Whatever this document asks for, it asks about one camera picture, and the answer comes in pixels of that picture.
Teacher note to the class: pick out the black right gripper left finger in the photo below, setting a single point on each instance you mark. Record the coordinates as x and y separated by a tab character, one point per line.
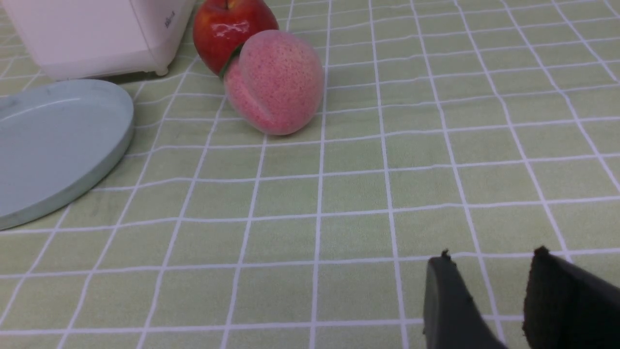
450	316

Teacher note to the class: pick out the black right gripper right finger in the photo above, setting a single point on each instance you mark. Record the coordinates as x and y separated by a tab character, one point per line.
567	307

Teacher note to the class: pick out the green checkered tablecloth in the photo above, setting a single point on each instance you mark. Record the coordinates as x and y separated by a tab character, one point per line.
484	127

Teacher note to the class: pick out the pink peach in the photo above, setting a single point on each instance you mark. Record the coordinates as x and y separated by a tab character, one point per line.
276	82

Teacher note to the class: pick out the red apple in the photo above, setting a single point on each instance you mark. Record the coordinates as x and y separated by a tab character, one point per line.
221	26

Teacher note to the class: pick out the light blue round plate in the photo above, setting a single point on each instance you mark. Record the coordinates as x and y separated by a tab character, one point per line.
57	141

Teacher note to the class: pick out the white toaster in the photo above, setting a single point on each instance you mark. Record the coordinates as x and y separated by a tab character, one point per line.
71	39

